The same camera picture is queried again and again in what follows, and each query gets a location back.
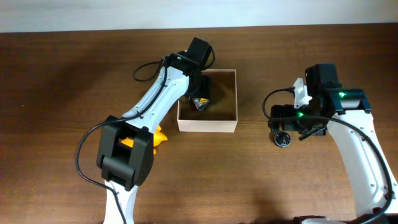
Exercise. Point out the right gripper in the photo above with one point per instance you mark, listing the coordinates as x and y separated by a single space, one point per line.
289 124

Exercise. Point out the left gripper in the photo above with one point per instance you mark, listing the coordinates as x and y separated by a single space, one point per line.
206 94

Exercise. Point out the small black round toy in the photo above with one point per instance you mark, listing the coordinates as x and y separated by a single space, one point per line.
282 139

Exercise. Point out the red grey toy truck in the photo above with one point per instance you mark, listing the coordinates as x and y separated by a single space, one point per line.
200 104

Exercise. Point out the yellow rubber toy animal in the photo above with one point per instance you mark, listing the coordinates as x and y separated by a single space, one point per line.
159 137

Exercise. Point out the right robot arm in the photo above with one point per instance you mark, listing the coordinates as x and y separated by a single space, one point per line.
373 183

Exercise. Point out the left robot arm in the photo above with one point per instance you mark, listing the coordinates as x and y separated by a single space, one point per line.
126 146

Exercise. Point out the white cardboard box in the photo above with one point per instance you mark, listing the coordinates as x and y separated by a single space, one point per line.
222 114

